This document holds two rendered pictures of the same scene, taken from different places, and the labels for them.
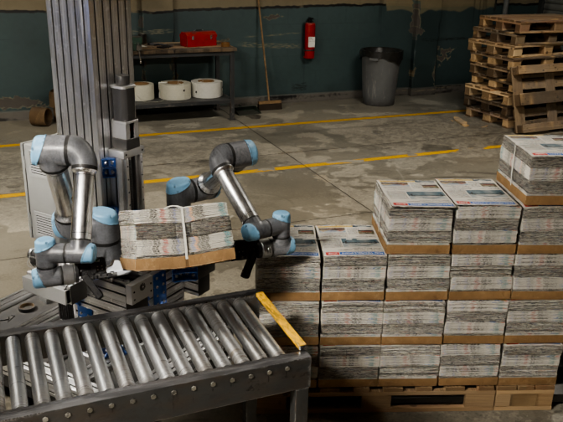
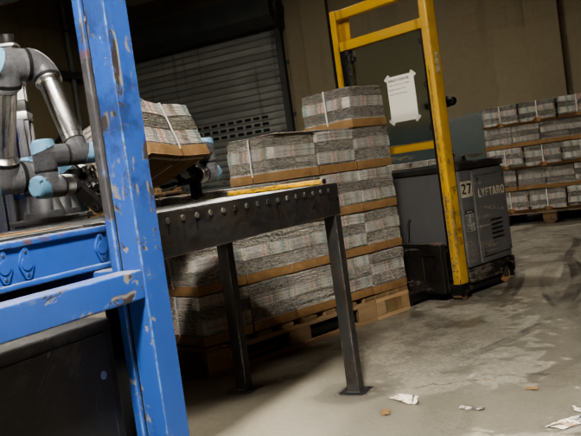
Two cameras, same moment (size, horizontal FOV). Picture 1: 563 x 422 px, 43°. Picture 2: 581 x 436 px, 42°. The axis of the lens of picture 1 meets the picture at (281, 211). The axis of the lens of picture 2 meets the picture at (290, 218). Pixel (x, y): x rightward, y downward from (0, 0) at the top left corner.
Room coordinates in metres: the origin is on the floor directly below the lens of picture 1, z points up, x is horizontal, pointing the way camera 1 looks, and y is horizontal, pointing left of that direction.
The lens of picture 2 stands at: (0.02, 1.83, 0.84)
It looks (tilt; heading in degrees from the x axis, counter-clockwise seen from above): 3 degrees down; 321
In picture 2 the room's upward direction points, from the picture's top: 8 degrees counter-clockwise
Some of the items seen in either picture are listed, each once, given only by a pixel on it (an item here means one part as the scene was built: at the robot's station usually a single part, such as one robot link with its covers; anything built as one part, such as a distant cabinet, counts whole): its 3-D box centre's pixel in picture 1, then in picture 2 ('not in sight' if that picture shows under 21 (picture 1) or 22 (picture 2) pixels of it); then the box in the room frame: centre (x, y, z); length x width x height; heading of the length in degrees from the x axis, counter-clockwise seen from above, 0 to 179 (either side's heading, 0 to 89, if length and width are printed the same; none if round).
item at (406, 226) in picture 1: (410, 215); (271, 160); (3.11, -0.60, 0.95); 0.38 x 0.29 x 0.23; 3
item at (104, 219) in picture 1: (102, 223); (36, 174); (2.82, 0.75, 0.98); 0.13 x 0.12 x 0.14; 91
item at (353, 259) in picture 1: (374, 317); (266, 265); (3.10, -0.46, 0.42); 1.17 x 0.39 x 0.83; 93
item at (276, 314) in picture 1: (280, 319); (275, 188); (2.36, 0.00, 0.81); 0.43 x 0.03 x 0.02; 23
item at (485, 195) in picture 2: not in sight; (443, 225); (3.20, -1.99, 0.40); 0.69 x 0.55 x 0.80; 3
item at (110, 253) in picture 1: (105, 249); (43, 204); (2.82, 0.75, 0.87); 0.15 x 0.15 x 0.10
